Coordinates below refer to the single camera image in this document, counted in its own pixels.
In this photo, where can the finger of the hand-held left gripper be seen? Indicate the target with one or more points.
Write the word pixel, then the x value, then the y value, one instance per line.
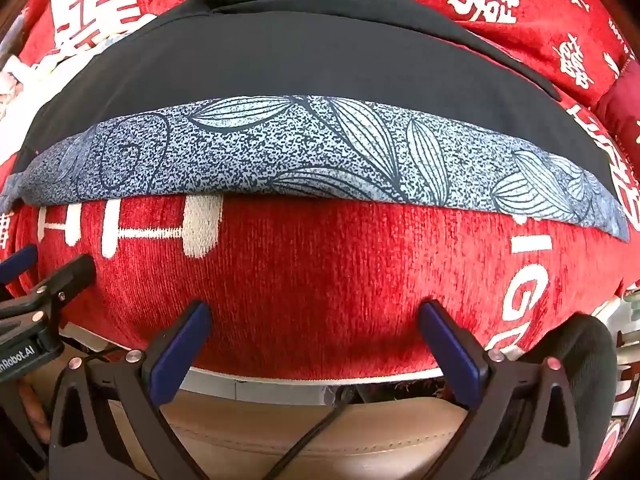
pixel 17 263
pixel 67 275

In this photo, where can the white bed frame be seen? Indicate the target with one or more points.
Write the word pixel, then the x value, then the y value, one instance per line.
pixel 225 385

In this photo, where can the black pants with floral waistband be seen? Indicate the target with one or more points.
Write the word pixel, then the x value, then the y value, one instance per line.
pixel 300 60

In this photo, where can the white floral cloth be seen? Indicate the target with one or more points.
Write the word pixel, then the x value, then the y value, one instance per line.
pixel 12 80

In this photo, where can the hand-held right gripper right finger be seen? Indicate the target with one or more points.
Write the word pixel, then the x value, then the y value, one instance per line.
pixel 450 350

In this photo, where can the red printed pillow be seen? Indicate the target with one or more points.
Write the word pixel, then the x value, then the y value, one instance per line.
pixel 525 35

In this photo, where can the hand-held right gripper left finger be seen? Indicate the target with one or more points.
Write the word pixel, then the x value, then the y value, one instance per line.
pixel 182 347

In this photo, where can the red printed blanket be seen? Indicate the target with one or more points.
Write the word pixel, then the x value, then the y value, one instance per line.
pixel 300 285

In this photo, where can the dark red pillow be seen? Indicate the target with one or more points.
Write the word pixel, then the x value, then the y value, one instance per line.
pixel 622 110

